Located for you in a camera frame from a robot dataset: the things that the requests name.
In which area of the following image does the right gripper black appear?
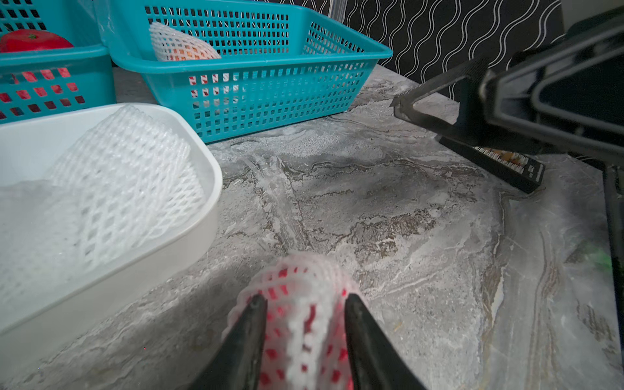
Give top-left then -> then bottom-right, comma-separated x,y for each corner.
484,7 -> 623,166

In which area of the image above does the teal plastic basket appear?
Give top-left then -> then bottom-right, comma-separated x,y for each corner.
1,1 -> 116,124
94,1 -> 393,143

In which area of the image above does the netted apple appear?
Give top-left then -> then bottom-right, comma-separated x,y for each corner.
149,22 -> 221,62
222,252 -> 360,389

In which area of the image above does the white plastic tray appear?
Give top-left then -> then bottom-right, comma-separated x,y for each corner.
1,103 -> 223,382

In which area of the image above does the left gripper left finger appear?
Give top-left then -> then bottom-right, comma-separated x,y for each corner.
190,294 -> 267,390

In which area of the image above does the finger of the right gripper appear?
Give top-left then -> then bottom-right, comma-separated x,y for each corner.
391,58 -> 551,155

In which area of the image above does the left teal plastic basket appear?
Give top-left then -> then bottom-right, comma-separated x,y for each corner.
1,1 -> 116,124

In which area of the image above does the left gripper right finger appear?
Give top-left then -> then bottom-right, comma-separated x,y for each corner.
344,293 -> 426,390

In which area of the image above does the right teal plastic basket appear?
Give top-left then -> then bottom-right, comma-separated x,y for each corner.
94,1 -> 393,143

